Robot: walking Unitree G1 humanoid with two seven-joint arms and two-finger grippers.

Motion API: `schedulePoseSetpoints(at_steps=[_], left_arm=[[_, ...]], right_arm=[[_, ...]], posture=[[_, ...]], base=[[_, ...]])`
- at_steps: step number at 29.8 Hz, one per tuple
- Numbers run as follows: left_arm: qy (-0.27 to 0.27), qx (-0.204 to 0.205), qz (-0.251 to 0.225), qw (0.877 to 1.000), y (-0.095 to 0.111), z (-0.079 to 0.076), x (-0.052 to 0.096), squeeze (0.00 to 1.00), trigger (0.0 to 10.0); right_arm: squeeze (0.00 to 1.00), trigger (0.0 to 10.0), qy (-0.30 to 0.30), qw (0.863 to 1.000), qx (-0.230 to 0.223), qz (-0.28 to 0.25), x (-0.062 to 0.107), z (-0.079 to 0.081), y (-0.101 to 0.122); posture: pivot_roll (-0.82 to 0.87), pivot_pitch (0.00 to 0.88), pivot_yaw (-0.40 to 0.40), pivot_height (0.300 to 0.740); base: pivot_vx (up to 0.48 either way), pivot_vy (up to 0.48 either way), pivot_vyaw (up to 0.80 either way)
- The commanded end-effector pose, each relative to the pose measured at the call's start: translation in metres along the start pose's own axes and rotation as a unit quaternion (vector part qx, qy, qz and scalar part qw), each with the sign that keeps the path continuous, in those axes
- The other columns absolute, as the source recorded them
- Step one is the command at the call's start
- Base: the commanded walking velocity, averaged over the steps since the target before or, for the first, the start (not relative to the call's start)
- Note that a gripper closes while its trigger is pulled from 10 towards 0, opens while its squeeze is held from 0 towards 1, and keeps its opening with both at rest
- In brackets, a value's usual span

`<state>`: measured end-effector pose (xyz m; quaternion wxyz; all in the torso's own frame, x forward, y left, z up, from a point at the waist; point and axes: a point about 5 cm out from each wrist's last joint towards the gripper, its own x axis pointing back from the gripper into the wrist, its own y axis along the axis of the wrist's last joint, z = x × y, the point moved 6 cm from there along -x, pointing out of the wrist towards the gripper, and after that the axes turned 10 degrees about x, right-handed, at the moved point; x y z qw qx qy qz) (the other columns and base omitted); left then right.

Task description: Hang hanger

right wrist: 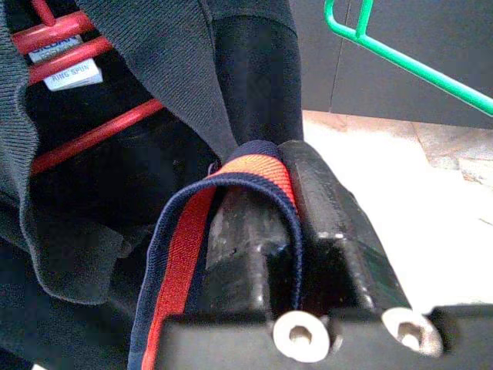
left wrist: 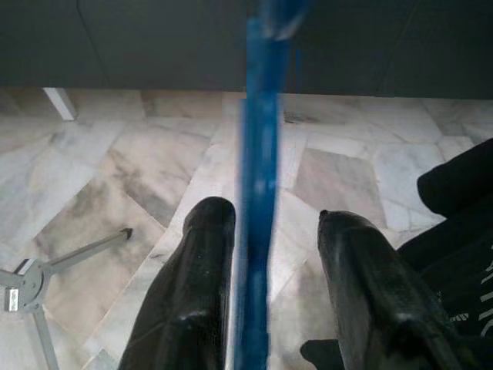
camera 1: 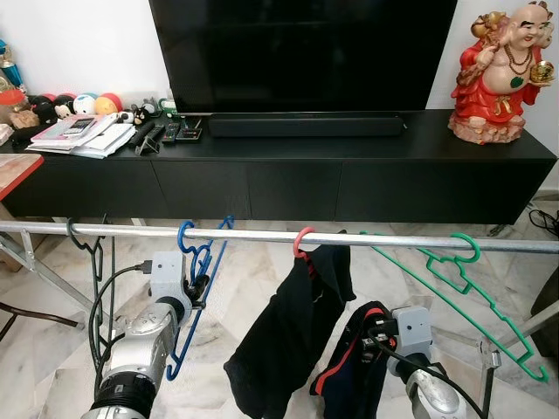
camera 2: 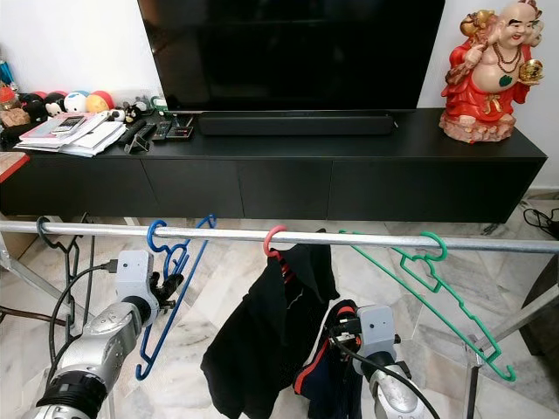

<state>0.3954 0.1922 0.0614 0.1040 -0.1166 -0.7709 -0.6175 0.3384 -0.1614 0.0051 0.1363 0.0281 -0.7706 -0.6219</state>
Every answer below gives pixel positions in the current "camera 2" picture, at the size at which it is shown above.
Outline red plastic clothes hanger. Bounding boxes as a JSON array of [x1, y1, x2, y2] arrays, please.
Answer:
[[262, 225, 287, 258]]

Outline small black box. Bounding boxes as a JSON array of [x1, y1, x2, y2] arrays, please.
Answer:
[[169, 120, 195, 141]]

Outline blue plastic clothes hanger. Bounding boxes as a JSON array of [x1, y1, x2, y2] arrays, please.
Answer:
[[135, 214, 217, 381]]

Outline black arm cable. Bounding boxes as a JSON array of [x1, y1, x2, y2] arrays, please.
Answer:
[[50, 259, 119, 385], [330, 336, 442, 419]]

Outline silver metal clothes rack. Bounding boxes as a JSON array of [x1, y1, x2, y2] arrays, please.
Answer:
[[0, 218, 559, 419]]

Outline red laughing Buddha statue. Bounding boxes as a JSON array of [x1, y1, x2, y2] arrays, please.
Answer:
[[439, 0, 547, 143]]

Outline black remote control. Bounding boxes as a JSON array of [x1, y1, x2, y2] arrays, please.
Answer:
[[127, 120, 158, 156]]

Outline black low TV console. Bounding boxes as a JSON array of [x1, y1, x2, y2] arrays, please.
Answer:
[[0, 106, 547, 223]]

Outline marble-pattern folding table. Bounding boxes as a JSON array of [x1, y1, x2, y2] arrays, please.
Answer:
[[0, 151, 46, 341]]

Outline grey pocket calculator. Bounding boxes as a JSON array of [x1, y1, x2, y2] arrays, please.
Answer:
[[52, 116, 86, 135]]

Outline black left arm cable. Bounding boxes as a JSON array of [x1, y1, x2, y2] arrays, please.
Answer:
[[50, 259, 119, 385]]

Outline black printed T-shirt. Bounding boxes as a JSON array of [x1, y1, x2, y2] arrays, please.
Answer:
[[201, 243, 340, 419]]

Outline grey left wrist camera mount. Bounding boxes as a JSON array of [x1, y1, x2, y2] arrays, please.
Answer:
[[115, 251, 160, 305]]

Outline black flat television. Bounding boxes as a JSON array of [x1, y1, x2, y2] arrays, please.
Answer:
[[137, 0, 446, 112]]

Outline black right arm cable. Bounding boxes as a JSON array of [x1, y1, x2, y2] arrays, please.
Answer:
[[330, 336, 442, 419]]

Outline black clothes hanger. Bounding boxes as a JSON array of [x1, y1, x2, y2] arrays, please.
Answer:
[[37, 216, 93, 306]]

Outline white ball toy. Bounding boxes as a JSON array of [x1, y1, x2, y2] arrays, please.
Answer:
[[64, 91, 90, 113]]

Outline stack of papers and booklets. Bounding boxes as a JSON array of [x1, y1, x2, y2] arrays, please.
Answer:
[[17, 112, 128, 158]]

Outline navy shirt with red trim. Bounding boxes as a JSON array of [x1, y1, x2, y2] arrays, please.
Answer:
[[293, 299, 363, 419]]

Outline red-lidded jar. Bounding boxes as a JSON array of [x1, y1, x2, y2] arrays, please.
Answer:
[[0, 85, 31, 127]]

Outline green plastic clothes hanger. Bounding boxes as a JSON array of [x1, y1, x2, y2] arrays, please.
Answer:
[[339, 230, 518, 382]]

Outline orange ball toy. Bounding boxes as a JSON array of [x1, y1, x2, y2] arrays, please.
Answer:
[[86, 90, 115, 113]]

